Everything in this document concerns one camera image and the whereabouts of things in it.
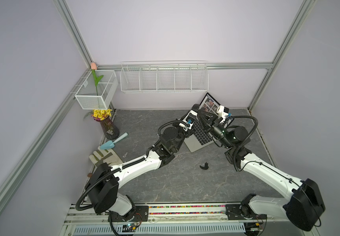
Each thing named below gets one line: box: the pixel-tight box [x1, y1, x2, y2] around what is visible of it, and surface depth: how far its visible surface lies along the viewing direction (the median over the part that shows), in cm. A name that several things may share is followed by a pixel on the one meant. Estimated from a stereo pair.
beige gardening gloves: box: [88, 146, 124, 168], surface depth 96 cm
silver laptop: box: [183, 92, 236, 153], surface depth 65 cm
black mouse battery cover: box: [199, 161, 209, 170], surface depth 91 cm
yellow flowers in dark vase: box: [91, 108, 120, 141], surface depth 91 cm
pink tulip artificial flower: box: [90, 61, 104, 96], surface depth 92 cm
